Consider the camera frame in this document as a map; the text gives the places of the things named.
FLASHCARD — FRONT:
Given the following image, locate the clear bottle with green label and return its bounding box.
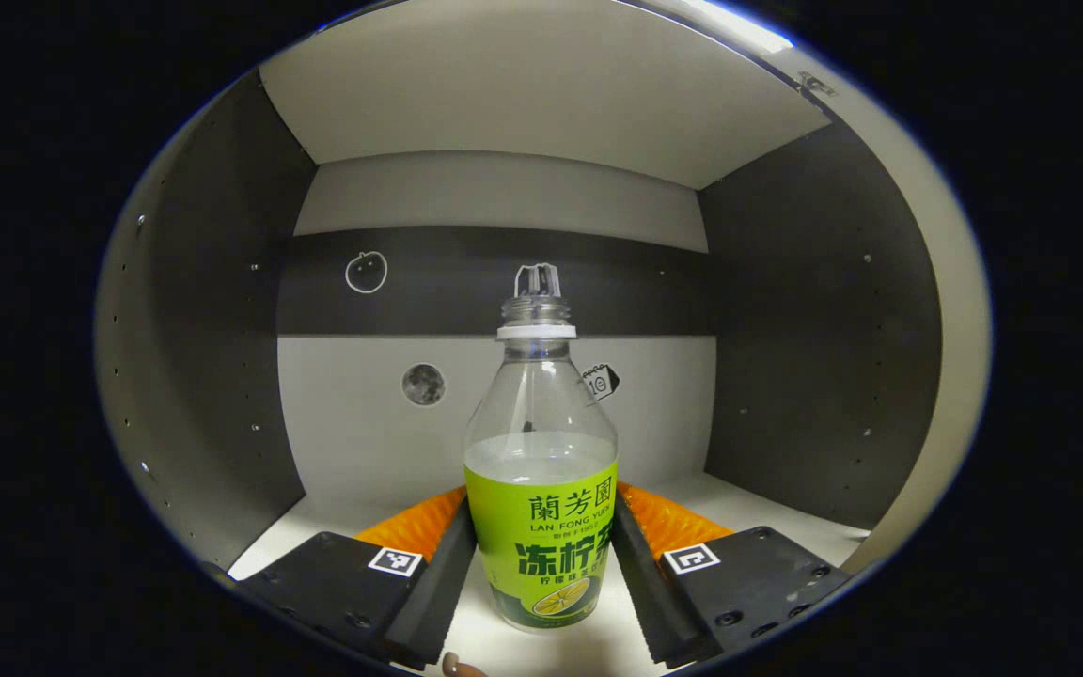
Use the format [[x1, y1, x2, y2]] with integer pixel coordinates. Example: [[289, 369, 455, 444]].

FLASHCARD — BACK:
[[463, 291, 620, 632]]

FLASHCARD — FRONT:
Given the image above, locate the white cabinet shelf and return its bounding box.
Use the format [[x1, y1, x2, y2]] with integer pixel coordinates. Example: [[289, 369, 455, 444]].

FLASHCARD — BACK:
[[259, 0, 832, 191]]

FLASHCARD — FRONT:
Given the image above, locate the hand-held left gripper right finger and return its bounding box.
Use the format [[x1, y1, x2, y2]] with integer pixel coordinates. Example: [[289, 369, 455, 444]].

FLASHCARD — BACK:
[[612, 481, 853, 668]]

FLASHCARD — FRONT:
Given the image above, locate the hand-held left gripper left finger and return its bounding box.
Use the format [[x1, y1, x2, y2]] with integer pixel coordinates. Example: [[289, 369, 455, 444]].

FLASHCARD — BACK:
[[236, 484, 477, 671]]

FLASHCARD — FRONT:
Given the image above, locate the white and grey cabinet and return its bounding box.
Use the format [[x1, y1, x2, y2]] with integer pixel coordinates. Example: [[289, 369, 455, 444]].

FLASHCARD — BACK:
[[95, 0, 994, 677]]

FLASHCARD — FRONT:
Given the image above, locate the long ceiling light panel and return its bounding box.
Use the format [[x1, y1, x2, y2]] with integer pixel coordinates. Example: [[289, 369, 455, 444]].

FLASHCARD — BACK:
[[683, 0, 794, 54]]

